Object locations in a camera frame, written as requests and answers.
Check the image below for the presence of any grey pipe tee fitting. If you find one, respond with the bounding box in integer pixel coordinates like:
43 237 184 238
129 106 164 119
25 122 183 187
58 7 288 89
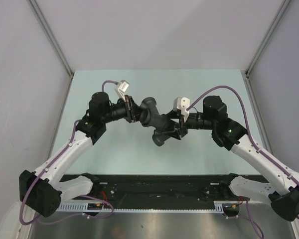
140 97 175 146

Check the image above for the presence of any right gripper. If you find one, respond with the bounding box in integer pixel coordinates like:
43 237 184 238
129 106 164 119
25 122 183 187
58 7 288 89
160 110 215 140

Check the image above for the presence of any white slotted cable duct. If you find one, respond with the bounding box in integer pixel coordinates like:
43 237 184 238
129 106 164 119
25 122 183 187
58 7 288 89
57 201 240 215

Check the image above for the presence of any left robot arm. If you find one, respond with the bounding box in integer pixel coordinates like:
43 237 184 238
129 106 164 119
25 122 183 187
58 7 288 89
19 92 145 217

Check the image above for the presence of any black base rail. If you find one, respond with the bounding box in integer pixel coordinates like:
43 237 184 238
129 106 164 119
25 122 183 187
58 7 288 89
72 174 252 210

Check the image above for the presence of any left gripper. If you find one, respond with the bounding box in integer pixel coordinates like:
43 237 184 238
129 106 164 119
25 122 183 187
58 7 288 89
101 95 150 123

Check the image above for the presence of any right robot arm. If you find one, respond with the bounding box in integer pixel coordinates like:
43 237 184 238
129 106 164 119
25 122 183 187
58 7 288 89
168 96 299 222

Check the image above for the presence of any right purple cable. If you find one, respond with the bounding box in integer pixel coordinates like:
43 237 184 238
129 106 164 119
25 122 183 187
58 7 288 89
186 85 299 237

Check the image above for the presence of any large grey pipe adapter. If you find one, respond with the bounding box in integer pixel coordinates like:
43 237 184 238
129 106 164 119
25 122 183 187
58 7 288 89
140 109 175 132

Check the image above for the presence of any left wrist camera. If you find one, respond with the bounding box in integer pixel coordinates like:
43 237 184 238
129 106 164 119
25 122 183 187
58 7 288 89
115 80 130 101

